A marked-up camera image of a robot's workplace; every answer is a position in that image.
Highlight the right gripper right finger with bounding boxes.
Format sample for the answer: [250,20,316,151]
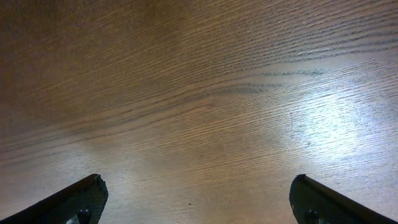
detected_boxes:
[289,174,397,224]

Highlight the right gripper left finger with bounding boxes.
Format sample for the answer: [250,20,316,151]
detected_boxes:
[1,174,108,224]

